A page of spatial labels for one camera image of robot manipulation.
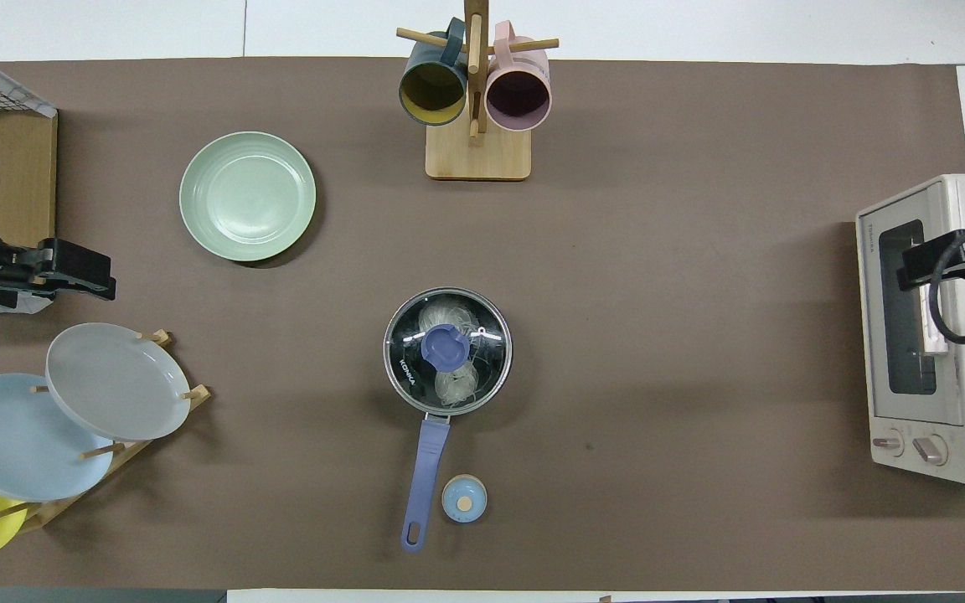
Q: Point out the glass lid blue knob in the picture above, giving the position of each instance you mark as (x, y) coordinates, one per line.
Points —
(407, 368)

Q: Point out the grey plate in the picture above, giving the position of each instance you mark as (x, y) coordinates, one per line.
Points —
(114, 381)

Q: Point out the green plate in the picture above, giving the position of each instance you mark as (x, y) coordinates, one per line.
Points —
(248, 197)

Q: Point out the brown table mat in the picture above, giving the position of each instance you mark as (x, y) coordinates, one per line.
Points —
(700, 167)

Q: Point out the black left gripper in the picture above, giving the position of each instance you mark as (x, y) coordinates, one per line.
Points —
(68, 261)

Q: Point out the pink mug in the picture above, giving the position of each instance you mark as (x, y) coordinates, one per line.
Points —
(518, 96)

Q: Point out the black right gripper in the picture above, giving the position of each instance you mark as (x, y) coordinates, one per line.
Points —
(947, 260)

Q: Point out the wooden plate rack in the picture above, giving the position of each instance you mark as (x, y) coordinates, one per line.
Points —
(193, 394)

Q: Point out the dark teal mug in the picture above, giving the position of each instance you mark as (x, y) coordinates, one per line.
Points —
(432, 92)

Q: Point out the white vermicelli bundle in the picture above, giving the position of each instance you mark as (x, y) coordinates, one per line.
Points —
(456, 387)

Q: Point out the light blue plate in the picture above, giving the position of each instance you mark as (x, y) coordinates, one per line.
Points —
(13, 440)

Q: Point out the wooden mug tree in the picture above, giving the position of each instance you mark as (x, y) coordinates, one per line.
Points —
(477, 155)

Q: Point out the marble pattern bag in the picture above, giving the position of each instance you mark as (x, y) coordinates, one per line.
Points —
(1, 305)

